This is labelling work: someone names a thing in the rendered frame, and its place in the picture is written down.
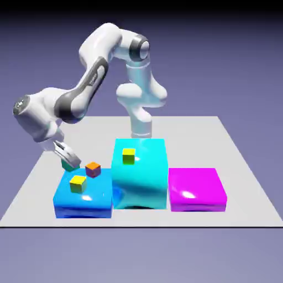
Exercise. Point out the large blue box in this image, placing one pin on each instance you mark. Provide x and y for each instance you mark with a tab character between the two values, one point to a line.
84	194

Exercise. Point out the large magenta box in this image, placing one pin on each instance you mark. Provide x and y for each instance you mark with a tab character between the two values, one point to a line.
194	188

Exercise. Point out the small yellow cube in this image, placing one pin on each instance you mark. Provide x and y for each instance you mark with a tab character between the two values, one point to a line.
128	156
77	184

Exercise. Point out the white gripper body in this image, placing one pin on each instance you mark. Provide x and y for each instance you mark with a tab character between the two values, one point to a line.
66	154

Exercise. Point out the small orange cube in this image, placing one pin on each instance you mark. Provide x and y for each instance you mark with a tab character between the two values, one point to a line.
93	169

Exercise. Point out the small green cube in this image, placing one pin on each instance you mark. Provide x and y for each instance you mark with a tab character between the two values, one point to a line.
67	167

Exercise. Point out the large cyan box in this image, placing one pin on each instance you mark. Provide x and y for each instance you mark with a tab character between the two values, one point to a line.
141	176

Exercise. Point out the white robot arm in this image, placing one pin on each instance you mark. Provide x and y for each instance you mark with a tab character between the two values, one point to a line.
73	104

